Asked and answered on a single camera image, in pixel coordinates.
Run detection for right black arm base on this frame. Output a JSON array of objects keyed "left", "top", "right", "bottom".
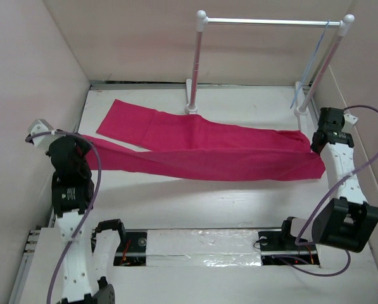
[{"left": 253, "top": 217, "right": 320, "bottom": 266}]

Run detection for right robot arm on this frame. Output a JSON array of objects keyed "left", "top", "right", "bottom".
[{"left": 311, "top": 108, "right": 378, "bottom": 253}]

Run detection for pink trousers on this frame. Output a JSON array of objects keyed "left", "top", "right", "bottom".
[{"left": 86, "top": 100, "right": 325, "bottom": 181}]

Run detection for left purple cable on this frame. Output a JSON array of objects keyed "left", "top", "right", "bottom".
[{"left": 25, "top": 131, "right": 103, "bottom": 304}]

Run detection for silver taped centre panel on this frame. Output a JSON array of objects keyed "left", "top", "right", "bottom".
[{"left": 146, "top": 229, "right": 262, "bottom": 267}]

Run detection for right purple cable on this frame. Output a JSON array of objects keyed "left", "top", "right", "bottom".
[{"left": 294, "top": 105, "right": 378, "bottom": 277}]

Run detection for white clothes rack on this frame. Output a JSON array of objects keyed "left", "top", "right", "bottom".
[{"left": 185, "top": 10, "right": 355, "bottom": 133}]

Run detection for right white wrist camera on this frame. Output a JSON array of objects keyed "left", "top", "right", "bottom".
[{"left": 343, "top": 113, "right": 358, "bottom": 133}]

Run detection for purple cable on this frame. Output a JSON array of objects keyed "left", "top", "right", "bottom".
[
  {"left": 25, "top": 131, "right": 103, "bottom": 304},
  {"left": 294, "top": 105, "right": 378, "bottom": 277}
]

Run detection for light blue wire hanger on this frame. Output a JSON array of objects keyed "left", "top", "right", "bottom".
[{"left": 290, "top": 20, "right": 330, "bottom": 109}]

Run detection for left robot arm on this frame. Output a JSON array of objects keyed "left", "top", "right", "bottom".
[{"left": 46, "top": 134, "right": 127, "bottom": 303}]

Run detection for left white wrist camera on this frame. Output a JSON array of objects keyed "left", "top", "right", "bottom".
[{"left": 25, "top": 119, "right": 58, "bottom": 152}]

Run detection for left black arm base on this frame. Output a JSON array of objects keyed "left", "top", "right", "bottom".
[{"left": 91, "top": 219, "right": 148, "bottom": 267}]

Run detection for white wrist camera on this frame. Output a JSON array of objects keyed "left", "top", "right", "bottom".
[
  {"left": 343, "top": 113, "right": 358, "bottom": 133},
  {"left": 25, "top": 119, "right": 58, "bottom": 152}
]

